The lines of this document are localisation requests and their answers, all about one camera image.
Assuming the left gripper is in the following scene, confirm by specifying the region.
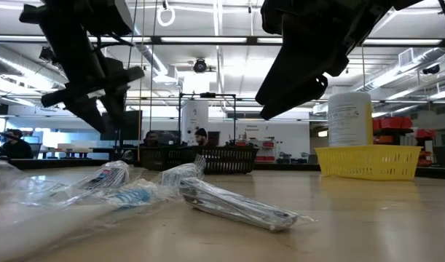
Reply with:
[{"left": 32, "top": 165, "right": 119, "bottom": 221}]
[{"left": 39, "top": 57, "right": 145, "bottom": 134}]

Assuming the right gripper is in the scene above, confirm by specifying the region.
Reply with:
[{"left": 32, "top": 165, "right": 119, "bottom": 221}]
[{"left": 256, "top": 0, "right": 382, "bottom": 120}]

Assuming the toothpaste tube blue print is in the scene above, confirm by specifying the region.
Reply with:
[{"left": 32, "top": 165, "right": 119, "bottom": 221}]
[{"left": 72, "top": 159, "right": 131, "bottom": 192}]

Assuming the blue white toothbrush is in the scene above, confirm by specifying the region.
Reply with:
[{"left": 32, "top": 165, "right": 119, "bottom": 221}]
[{"left": 0, "top": 154, "right": 208, "bottom": 262}]

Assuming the clear razor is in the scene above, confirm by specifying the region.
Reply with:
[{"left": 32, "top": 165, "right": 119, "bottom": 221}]
[{"left": 178, "top": 177, "right": 316, "bottom": 233}]

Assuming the black monitor on stand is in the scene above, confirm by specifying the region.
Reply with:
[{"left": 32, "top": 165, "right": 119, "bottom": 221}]
[{"left": 100, "top": 110, "right": 143, "bottom": 142}]

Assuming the person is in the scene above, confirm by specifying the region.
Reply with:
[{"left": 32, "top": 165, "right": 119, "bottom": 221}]
[
  {"left": 193, "top": 127, "right": 210, "bottom": 147},
  {"left": 1, "top": 128, "right": 34, "bottom": 159},
  {"left": 141, "top": 130, "right": 161, "bottom": 148}
]

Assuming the white wipes canister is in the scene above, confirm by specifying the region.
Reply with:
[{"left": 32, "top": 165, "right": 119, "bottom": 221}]
[{"left": 327, "top": 90, "right": 374, "bottom": 148}]

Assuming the black ceiling mounted gear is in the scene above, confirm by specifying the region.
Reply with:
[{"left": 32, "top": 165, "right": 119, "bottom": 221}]
[{"left": 39, "top": 46, "right": 59, "bottom": 65}]

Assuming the white cylindrical tank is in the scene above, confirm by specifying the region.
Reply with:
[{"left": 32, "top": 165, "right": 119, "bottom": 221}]
[{"left": 181, "top": 100, "right": 210, "bottom": 146}]

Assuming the red storage bin row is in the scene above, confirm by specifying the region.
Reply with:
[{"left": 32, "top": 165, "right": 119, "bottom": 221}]
[{"left": 371, "top": 116, "right": 414, "bottom": 130}]

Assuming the yellow slotted plastic basket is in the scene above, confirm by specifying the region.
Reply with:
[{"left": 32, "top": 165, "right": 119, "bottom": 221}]
[{"left": 315, "top": 144, "right": 423, "bottom": 181}]

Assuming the dark storage bin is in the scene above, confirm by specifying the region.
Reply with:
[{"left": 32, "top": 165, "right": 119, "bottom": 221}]
[{"left": 432, "top": 145, "right": 445, "bottom": 168}]

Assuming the black tubular stand frame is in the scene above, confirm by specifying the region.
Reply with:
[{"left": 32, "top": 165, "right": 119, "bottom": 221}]
[{"left": 177, "top": 92, "right": 237, "bottom": 146}]

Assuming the black overhead frame bar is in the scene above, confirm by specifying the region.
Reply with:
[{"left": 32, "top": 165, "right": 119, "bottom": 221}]
[{"left": 0, "top": 35, "right": 445, "bottom": 47}]

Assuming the black overhead camera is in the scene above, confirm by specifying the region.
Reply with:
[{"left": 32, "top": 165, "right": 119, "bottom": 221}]
[{"left": 192, "top": 57, "right": 208, "bottom": 74}]

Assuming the white hanging ring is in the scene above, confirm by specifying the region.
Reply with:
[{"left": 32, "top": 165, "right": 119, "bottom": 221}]
[{"left": 156, "top": 5, "right": 176, "bottom": 28}]

